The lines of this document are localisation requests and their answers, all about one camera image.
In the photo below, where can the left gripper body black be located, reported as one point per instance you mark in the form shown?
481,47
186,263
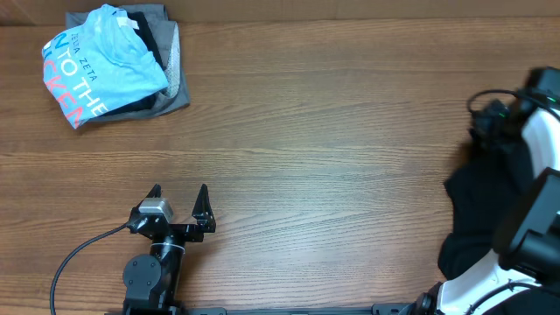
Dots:
189,232

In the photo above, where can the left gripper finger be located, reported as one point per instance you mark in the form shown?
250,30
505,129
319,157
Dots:
202,208
155,192

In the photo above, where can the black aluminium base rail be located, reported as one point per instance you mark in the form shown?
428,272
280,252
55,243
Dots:
375,309

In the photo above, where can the light blue printed t-shirt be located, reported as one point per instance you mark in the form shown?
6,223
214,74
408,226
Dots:
100,66

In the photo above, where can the folded black garment in stack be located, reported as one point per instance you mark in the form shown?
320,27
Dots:
145,34

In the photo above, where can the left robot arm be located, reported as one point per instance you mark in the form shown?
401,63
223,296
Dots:
152,280

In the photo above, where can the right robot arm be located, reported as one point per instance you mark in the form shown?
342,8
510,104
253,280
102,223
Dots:
502,254

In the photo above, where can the black t-shirt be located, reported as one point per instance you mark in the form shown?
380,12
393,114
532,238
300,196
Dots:
482,191

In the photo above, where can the folded grey garment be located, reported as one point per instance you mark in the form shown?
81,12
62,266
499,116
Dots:
166,34

